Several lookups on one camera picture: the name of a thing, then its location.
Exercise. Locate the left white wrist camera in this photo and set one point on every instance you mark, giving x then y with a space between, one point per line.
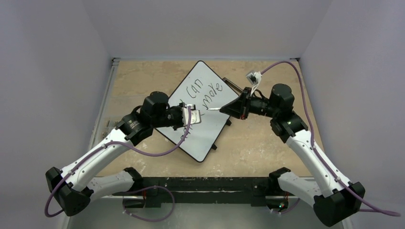
195 115

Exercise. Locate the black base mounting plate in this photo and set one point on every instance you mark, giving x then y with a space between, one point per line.
254 191

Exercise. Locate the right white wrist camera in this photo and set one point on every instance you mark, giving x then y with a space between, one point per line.
254 79

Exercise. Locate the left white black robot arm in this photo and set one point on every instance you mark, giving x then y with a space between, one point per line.
76 185

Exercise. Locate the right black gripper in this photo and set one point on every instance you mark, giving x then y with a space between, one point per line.
244 105

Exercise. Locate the clear plastic screw box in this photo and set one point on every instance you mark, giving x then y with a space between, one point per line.
107 125

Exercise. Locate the white whiteboard black frame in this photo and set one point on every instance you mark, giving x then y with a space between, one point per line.
205 89

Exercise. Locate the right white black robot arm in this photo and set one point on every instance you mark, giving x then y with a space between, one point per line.
333 195

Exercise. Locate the white whiteboard marker pen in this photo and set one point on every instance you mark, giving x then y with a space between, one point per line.
214 109

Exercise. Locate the whiteboard metal stand handle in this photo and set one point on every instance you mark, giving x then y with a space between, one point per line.
235 87

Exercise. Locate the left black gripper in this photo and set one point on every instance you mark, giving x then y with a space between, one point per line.
179 108

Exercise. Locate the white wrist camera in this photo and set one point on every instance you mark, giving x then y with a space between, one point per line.
254 79
195 115

